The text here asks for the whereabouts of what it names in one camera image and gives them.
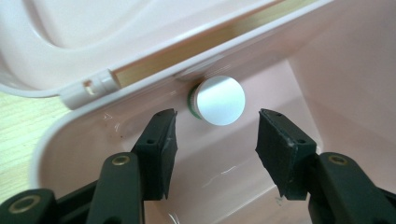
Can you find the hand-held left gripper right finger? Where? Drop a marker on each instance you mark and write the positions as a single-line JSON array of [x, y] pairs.
[[286, 155]]

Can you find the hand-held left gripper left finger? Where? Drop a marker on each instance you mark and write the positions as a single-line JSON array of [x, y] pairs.
[[158, 155]]

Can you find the pink storage box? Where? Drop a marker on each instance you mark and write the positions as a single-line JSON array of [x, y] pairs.
[[218, 174]]

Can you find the small white-capped jar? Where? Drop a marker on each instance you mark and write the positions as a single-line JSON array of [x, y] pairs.
[[219, 101]]

